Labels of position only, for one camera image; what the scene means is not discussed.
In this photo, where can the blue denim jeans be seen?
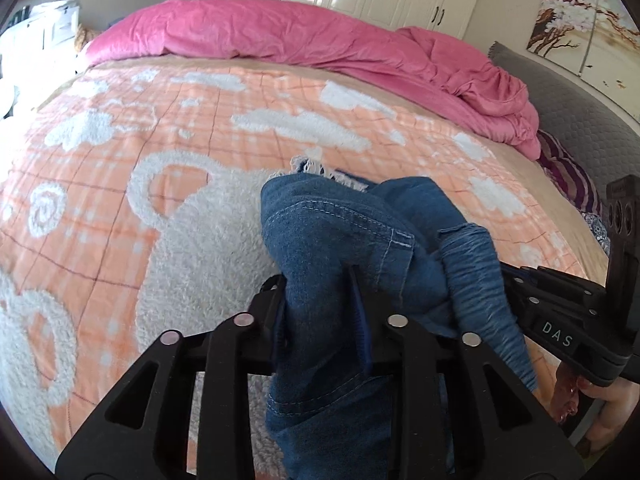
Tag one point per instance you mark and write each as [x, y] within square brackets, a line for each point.
[325, 240]

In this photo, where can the white bedside cabinet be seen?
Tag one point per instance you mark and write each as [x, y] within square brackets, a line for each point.
[50, 27]

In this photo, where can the orange white printed blanket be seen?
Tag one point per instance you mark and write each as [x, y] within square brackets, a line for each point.
[150, 125]

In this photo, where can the purple striped pillow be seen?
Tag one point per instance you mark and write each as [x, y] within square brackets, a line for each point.
[565, 170]

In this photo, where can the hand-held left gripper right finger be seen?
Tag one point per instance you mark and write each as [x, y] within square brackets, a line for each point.
[361, 320]

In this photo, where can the flower wall painting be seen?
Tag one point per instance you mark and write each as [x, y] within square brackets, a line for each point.
[570, 15]

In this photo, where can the blue floral pillow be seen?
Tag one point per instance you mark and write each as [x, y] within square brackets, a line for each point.
[597, 232]

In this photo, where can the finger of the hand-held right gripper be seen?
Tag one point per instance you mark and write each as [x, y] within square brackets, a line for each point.
[555, 277]
[560, 305]

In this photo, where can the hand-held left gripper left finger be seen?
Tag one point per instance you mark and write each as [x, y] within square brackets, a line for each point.
[260, 312]

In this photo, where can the pink duvet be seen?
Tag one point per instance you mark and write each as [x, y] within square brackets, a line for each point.
[300, 35]

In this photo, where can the person's right hand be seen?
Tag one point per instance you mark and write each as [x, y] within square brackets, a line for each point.
[607, 410]

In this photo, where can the grey bed headboard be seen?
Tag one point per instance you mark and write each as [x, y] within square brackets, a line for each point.
[575, 110]

